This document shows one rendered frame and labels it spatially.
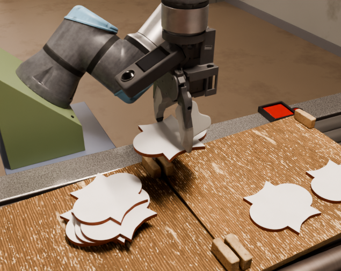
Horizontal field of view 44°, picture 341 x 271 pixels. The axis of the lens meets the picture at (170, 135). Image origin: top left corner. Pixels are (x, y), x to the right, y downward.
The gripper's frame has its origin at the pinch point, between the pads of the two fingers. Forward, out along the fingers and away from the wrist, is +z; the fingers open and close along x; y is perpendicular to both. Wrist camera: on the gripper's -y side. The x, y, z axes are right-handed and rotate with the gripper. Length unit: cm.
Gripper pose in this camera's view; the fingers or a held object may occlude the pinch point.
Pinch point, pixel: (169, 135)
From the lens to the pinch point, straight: 78.8
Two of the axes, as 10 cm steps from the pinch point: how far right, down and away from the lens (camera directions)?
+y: 8.8, -2.5, 4.1
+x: -4.8, -4.9, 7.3
